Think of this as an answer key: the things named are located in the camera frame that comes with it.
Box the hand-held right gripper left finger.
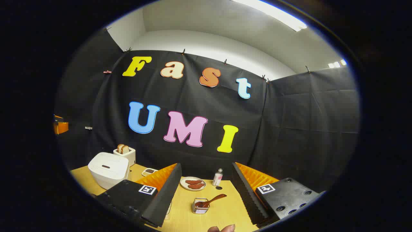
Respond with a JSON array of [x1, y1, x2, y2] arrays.
[[91, 163, 183, 228]]

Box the white rice cooker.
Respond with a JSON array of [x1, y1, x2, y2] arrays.
[[88, 152, 130, 190]]

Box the white toaster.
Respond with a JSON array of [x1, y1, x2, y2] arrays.
[[113, 147, 136, 167]]

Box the round white plate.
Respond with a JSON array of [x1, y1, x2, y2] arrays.
[[180, 176, 206, 191]]

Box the wire chopstick holder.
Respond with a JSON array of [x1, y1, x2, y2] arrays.
[[192, 198, 210, 214]]

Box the black backdrop cloth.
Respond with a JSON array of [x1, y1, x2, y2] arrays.
[[55, 27, 360, 194]]

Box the brown wooden spoon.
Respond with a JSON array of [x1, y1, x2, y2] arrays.
[[195, 194, 227, 208]]

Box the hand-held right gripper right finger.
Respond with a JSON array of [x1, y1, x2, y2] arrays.
[[231, 162, 325, 227]]

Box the small clear bottle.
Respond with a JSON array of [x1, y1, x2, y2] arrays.
[[212, 168, 223, 187]]

